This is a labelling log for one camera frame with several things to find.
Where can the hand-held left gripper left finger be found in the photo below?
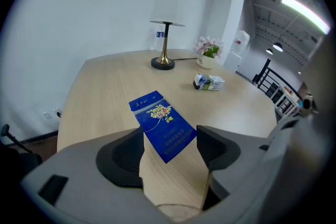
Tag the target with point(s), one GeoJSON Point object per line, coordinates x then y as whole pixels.
{"type": "Point", "coordinates": [78, 186]}

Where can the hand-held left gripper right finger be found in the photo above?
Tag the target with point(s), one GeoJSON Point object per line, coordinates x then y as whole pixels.
{"type": "Point", "coordinates": [244, 162]}

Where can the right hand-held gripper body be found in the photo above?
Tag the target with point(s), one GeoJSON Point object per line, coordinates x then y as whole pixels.
{"type": "Point", "coordinates": [307, 104]}

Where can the white green milk carton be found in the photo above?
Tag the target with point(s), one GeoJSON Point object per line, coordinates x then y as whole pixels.
{"type": "Point", "coordinates": [210, 82]}

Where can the blue snack packet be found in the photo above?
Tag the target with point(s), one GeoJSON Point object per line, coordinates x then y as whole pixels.
{"type": "Point", "coordinates": [162, 126]}

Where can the white open shelf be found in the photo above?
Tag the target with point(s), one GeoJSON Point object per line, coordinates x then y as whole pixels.
{"type": "Point", "coordinates": [287, 101]}

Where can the black slatted chair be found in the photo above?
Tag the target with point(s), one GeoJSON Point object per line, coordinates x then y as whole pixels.
{"type": "Point", "coordinates": [265, 78]}

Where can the black pendant lamp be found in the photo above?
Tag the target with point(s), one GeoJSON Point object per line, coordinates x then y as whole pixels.
{"type": "Point", "coordinates": [277, 47]}
{"type": "Point", "coordinates": [269, 51]}

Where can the black office chair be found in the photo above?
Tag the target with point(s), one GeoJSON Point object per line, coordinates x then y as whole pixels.
{"type": "Point", "coordinates": [18, 162]}

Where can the white water dispenser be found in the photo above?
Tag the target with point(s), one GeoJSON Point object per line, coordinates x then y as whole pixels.
{"type": "Point", "coordinates": [232, 63]}

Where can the clear water jug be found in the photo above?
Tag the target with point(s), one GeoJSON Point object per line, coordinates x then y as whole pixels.
{"type": "Point", "coordinates": [241, 42]}

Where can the long ceiling light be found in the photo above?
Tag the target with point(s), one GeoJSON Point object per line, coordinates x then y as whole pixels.
{"type": "Point", "coordinates": [305, 11]}

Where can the pink flowers in white pot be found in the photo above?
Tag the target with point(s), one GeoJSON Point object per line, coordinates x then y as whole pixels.
{"type": "Point", "coordinates": [208, 48]}

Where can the white shade brass table lamp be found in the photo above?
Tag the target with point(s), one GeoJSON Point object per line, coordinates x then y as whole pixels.
{"type": "Point", "coordinates": [165, 55]}

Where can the clear water bottle blue label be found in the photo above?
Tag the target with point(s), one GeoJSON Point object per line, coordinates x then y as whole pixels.
{"type": "Point", "coordinates": [158, 42]}

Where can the white wall socket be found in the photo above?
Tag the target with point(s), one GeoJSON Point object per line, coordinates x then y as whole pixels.
{"type": "Point", "coordinates": [57, 112]}

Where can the white blank wall plate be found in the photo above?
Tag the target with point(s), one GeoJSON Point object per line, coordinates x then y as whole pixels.
{"type": "Point", "coordinates": [47, 115]}

